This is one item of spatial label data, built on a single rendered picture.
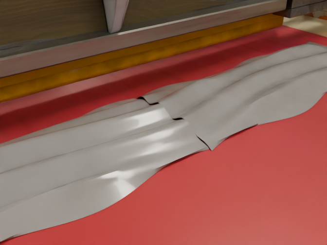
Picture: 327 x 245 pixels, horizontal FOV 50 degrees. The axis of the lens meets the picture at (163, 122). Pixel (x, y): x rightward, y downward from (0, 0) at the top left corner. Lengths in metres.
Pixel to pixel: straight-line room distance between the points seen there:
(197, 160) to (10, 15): 0.12
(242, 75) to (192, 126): 0.08
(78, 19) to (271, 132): 0.12
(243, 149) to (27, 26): 0.13
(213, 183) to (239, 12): 0.15
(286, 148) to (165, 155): 0.06
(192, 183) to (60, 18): 0.12
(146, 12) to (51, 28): 0.06
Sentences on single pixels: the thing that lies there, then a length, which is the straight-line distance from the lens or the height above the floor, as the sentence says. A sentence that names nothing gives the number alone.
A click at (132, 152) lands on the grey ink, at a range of 0.16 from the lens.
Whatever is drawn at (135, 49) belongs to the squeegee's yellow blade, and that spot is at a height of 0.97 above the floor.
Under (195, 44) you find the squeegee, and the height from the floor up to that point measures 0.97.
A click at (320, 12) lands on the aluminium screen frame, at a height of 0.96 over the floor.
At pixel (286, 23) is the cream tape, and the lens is 0.40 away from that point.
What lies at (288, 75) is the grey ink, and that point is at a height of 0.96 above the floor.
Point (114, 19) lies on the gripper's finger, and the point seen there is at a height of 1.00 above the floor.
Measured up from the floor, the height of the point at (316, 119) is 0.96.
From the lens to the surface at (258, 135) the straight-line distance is 0.19.
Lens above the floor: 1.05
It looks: 31 degrees down
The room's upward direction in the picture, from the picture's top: 1 degrees counter-clockwise
